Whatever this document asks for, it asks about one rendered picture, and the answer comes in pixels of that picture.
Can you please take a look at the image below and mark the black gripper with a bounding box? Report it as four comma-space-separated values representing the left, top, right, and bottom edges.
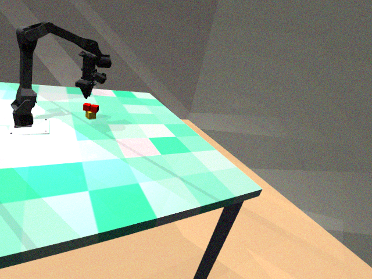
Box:
75, 66, 98, 99

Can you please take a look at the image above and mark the red cube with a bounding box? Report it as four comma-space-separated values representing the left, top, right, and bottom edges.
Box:
90, 104, 99, 113
83, 103, 92, 112

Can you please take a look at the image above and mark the yellow cube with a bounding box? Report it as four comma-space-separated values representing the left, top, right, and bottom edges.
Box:
85, 111, 96, 120

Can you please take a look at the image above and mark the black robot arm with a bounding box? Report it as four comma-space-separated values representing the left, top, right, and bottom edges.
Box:
10, 21, 112, 128

